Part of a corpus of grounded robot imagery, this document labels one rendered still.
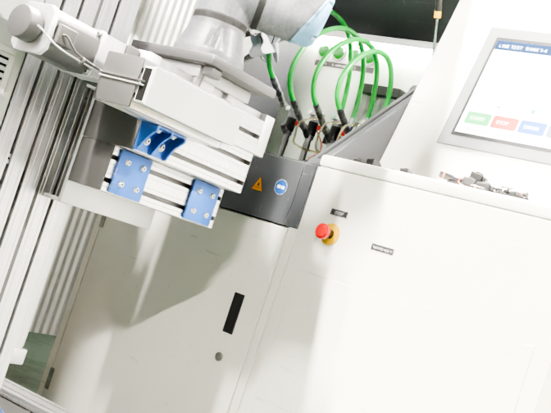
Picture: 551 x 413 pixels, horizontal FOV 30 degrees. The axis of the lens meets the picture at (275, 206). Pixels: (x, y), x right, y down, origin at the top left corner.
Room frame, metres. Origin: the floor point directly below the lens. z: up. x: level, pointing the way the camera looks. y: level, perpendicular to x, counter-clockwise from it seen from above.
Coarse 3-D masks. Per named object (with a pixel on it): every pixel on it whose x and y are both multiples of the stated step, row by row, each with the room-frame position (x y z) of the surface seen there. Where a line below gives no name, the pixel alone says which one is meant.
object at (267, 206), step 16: (256, 160) 2.56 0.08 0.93; (272, 160) 2.53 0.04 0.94; (288, 160) 2.50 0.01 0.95; (272, 176) 2.52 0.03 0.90; (288, 176) 2.49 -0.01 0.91; (224, 192) 2.61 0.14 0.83; (256, 192) 2.54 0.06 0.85; (288, 192) 2.48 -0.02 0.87; (240, 208) 2.56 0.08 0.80; (256, 208) 2.53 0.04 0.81; (272, 208) 2.50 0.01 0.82; (288, 208) 2.47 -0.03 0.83
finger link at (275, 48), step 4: (264, 36) 2.69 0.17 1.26; (268, 36) 2.70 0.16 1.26; (264, 40) 2.69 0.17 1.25; (268, 40) 2.70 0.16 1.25; (264, 44) 2.69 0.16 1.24; (268, 44) 2.70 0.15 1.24; (272, 44) 2.71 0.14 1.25; (276, 44) 2.71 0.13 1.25; (260, 48) 2.69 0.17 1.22; (264, 48) 2.69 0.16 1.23; (268, 48) 2.70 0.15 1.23; (272, 48) 2.71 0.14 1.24; (276, 48) 2.71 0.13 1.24; (264, 52) 2.69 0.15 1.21; (268, 52) 2.70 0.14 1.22; (272, 52) 2.71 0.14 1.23; (276, 52) 2.71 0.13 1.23; (276, 56) 2.72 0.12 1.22; (276, 60) 2.73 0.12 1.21
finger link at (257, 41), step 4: (252, 36) 2.73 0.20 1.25; (256, 36) 2.74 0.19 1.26; (260, 36) 2.73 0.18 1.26; (252, 40) 2.73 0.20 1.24; (256, 40) 2.74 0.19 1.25; (260, 40) 2.73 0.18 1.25; (252, 44) 2.73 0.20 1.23; (256, 44) 2.74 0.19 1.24; (260, 44) 2.74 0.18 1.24; (252, 48) 2.73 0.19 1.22; (256, 48) 2.74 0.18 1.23; (252, 52) 2.73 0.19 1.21; (256, 52) 2.74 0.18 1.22; (260, 52) 2.74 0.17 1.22; (252, 56) 2.73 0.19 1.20; (256, 56) 2.74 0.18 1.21; (260, 56) 2.74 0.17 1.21; (264, 56) 2.75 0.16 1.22
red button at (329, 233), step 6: (318, 228) 2.35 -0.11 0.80; (324, 228) 2.34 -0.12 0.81; (330, 228) 2.37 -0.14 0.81; (336, 228) 2.36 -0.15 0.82; (318, 234) 2.35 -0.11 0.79; (324, 234) 2.34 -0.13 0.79; (330, 234) 2.36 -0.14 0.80; (336, 234) 2.36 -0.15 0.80; (324, 240) 2.38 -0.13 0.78; (330, 240) 2.37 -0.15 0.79; (336, 240) 2.36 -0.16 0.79
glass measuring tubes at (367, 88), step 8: (368, 88) 3.02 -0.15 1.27; (384, 88) 2.99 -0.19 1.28; (368, 96) 3.04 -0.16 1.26; (376, 96) 3.01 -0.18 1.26; (384, 96) 2.98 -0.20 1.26; (392, 96) 2.96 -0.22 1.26; (400, 96) 2.96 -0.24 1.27; (360, 104) 3.04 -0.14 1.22; (368, 104) 3.04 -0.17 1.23; (376, 104) 3.03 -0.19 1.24; (360, 112) 3.03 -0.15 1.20; (376, 112) 2.99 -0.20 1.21
